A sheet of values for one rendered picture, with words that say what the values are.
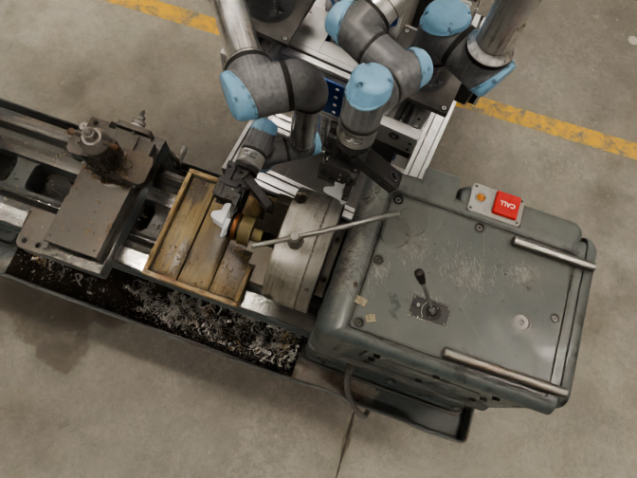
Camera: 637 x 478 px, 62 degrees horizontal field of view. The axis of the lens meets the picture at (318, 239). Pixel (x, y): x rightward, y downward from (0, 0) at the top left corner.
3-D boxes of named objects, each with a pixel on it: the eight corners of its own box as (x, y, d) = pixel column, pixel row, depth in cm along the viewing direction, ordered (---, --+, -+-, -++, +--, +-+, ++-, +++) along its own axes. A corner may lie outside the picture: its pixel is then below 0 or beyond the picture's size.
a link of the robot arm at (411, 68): (401, 23, 98) (361, 45, 93) (444, 63, 96) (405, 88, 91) (387, 54, 105) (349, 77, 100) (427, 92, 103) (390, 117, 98)
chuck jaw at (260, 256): (289, 252, 138) (273, 294, 133) (288, 259, 142) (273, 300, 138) (249, 239, 138) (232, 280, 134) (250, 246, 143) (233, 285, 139)
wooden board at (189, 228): (280, 203, 168) (280, 198, 164) (237, 309, 157) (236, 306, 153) (191, 173, 169) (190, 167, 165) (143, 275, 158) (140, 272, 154)
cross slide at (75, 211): (162, 138, 165) (158, 132, 161) (100, 263, 152) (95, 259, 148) (113, 121, 166) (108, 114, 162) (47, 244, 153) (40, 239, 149)
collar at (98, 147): (115, 134, 144) (111, 128, 141) (101, 158, 141) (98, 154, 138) (88, 124, 144) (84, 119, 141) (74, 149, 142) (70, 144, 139)
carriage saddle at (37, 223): (172, 148, 171) (168, 139, 165) (108, 280, 157) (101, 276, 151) (87, 119, 172) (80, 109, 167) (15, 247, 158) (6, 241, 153)
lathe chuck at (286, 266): (332, 209, 159) (335, 185, 127) (297, 308, 155) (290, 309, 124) (303, 199, 159) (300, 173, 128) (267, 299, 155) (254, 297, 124)
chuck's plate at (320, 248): (343, 212, 158) (349, 190, 127) (308, 313, 155) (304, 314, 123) (332, 209, 159) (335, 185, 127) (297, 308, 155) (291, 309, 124)
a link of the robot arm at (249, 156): (265, 165, 152) (263, 152, 144) (259, 178, 151) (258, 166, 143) (241, 156, 152) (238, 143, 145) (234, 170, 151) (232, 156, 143)
